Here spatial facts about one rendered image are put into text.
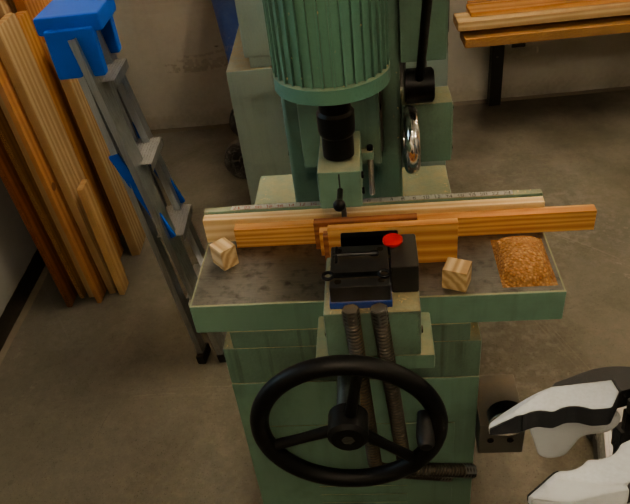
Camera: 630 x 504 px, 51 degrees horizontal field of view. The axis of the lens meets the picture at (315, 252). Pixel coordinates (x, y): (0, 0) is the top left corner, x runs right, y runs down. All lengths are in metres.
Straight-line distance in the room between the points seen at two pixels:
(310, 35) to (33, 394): 1.78
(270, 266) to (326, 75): 0.37
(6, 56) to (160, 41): 1.44
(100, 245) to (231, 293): 1.46
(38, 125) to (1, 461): 1.05
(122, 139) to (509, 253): 1.09
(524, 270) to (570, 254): 1.57
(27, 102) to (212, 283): 1.31
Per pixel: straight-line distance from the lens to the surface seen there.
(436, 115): 1.24
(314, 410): 1.26
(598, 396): 0.50
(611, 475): 0.45
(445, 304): 1.07
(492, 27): 3.07
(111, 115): 1.81
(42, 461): 2.23
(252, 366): 1.18
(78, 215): 2.49
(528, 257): 1.11
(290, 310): 1.08
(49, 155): 2.39
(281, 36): 0.96
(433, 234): 1.09
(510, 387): 1.32
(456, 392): 1.23
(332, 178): 1.06
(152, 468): 2.07
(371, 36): 0.95
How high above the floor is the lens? 1.61
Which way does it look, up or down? 37 degrees down
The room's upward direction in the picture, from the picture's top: 7 degrees counter-clockwise
